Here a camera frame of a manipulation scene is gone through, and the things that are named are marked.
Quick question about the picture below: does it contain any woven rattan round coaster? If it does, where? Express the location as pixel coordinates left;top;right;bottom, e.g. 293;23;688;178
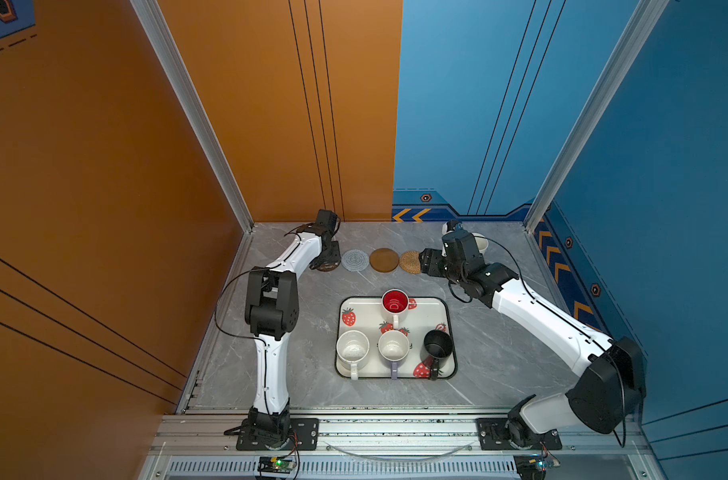
399;251;422;275

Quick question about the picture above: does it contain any aluminium corner post right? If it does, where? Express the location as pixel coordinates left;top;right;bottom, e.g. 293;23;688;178
523;0;669;234

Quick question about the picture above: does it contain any right green circuit board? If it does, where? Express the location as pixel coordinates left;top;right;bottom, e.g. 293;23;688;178
514;456;561;480

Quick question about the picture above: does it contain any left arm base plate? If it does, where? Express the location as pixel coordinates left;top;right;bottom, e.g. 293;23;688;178
236;417;320;452

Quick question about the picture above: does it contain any white mug red inside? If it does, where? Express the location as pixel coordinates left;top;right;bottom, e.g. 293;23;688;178
381;289;410;330

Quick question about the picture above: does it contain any aluminium front rail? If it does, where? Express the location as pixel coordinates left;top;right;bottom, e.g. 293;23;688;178
138;407;666;479

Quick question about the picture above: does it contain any black mug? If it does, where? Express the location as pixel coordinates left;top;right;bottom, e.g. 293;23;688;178
423;329;454;380

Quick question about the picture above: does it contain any strawberry print serving tray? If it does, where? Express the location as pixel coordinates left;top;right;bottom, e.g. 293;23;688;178
336;297;457;380

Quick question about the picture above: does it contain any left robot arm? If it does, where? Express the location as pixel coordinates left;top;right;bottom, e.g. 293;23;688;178
239;210;341;449

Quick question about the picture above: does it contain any aluminium corner post left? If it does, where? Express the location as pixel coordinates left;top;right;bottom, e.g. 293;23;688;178
130;0;254;234

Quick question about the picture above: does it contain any left green circuit board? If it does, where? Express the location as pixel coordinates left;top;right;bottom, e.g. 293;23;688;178
256;456;299;479

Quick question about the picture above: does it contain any brown round wooden coaster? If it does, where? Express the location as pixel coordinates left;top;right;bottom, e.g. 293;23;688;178
369;248;400;273

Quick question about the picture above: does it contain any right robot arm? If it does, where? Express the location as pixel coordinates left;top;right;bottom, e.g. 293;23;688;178
419;221;647;449

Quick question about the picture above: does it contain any aluminium corner post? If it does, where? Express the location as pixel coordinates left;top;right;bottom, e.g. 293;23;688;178
130;0;254;234
523;0;669;234

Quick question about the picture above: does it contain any grey blue rope coaster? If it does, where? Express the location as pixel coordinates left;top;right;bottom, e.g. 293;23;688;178
341;249;370;272

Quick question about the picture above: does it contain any green circuit board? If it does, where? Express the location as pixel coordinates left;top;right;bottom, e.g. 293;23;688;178
514;456;561;480
256;456;299;479

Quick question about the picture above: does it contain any dark scratched wooden coaster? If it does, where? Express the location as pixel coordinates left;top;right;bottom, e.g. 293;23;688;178
316;263;340;272

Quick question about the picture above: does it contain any white mug purple handle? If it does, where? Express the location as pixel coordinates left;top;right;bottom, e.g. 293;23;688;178
378;330;411;380

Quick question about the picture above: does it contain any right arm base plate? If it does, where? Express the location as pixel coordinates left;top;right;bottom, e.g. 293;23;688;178
476;418;563;451

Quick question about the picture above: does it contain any plain white mug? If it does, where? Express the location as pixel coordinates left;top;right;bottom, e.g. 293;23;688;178
473;233;490;254

